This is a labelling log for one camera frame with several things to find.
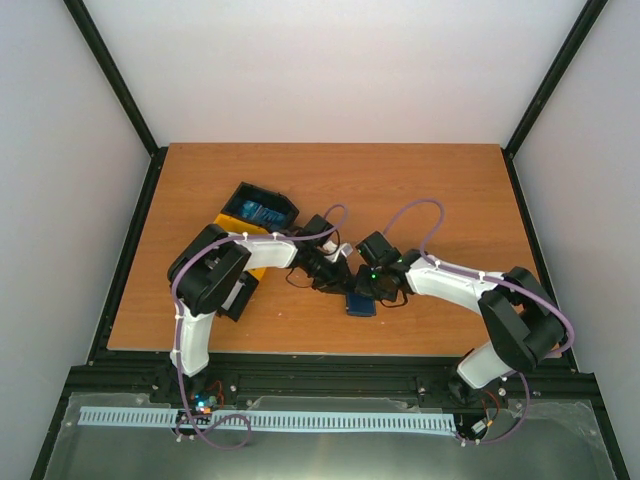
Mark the black frame post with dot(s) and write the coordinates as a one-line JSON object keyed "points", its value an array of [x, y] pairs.
{"points": [[91, 35], [571, 45]]}

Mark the blue leather card holder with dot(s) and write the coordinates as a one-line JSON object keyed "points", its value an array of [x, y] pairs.
{"points": [[360, 306]]}

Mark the yellow bin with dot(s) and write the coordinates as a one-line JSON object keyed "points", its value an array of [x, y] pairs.
{"points": [[234, 225]]}

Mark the blue cards stack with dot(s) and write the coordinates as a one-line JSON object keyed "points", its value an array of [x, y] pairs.
{"points": [[259, 214]]}

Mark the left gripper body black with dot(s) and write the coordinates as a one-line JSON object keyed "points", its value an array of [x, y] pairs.
{"points": [[325, 277]]}

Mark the black frame post right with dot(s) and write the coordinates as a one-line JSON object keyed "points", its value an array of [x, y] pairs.
{"points": [[571, 45]]}

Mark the light blue cable duct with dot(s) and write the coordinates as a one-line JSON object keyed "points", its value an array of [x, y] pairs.
{"points": [[279, 421]]}

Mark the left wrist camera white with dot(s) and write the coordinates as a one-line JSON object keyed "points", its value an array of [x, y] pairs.
{"points": [[333, 251]]}

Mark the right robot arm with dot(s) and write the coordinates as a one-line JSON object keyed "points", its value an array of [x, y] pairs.
{"points": [[524, 325]]}

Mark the black frame post left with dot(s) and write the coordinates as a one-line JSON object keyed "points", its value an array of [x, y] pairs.
{"points": [[91, 35]]}

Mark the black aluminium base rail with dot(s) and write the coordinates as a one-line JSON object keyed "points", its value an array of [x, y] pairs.
{"points": [[243, 378]]}

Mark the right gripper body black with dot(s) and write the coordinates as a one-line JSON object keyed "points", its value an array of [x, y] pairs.
{"points": [[373, 285]]}

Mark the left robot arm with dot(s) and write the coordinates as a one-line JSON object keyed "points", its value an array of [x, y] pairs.
{"points": [[206, 277]]}

